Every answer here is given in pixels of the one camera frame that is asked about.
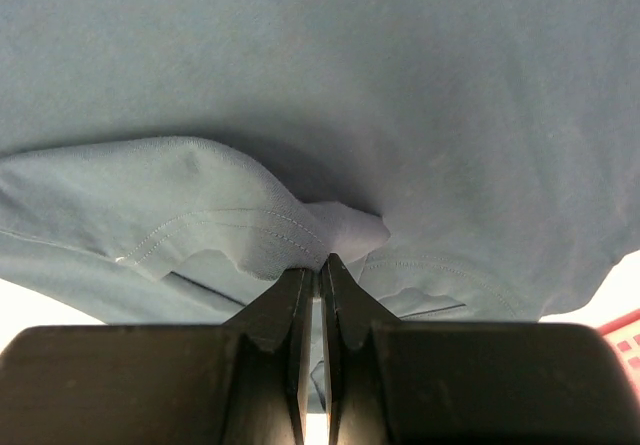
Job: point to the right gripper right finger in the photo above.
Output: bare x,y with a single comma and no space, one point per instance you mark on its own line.
390,381

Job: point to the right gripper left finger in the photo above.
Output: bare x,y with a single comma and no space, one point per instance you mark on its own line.
242,382

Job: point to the blue t shirt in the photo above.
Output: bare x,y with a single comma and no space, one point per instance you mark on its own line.
167,160

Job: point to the white plastic basket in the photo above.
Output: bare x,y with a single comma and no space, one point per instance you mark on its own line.
622,334

